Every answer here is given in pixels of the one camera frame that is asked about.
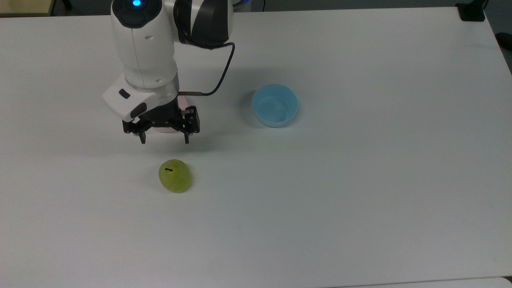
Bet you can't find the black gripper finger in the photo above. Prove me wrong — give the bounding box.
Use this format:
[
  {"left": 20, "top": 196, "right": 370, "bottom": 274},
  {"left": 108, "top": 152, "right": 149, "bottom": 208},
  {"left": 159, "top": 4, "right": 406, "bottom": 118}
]
[
  {"left": 176, "top": 106, "right": 200, "bottom": 144},
  {"left": 122, "top": 118, "right": 152, "bottom": 144}
]

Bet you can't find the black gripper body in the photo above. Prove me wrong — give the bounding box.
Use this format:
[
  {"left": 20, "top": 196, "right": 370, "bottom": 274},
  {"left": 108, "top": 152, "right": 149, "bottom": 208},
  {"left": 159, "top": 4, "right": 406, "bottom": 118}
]
[{"left": 140, "top": 98, "right": 185, "bottom": 132}]

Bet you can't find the green pear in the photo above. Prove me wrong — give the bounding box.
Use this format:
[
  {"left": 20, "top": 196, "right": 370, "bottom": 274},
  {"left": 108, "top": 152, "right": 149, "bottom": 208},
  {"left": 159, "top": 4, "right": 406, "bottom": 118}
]
[{"left": 158, "top": 159, "right": 192, "bottom": 194}]

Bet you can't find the pink plastic bowl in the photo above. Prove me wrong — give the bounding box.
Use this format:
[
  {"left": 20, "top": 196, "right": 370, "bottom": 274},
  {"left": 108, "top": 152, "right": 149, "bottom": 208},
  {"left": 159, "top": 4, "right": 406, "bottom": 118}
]
[{"left": 154, "top": 95, "right": 189, "bottom": 134}]

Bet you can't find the light blue plastic bowl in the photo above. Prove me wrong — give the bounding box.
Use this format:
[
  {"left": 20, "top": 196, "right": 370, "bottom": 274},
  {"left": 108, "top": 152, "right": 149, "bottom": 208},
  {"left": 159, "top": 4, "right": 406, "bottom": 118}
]
[{"left": 251, "top": 84, "right": 299, "bottom": 128}]

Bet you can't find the wooden furniture board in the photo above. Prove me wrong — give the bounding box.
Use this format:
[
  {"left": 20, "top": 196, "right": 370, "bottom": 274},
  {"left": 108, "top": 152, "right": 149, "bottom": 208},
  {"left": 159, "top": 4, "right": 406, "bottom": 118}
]
[{"left": 0, "top": 0, "right": 56, "bottom": 17}]

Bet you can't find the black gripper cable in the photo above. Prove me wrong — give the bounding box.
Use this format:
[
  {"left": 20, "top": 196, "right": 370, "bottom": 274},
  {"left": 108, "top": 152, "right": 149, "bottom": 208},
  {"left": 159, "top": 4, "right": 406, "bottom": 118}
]
[{"left": 178, "top": 41, "right": 236, "bottom": 97}]

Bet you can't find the black table clamp mount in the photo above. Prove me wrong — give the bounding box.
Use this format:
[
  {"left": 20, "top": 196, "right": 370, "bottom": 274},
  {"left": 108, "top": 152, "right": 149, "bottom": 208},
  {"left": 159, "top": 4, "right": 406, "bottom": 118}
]
[{"left": 456, "top": 0, "right": 488, "bottom": 22}]

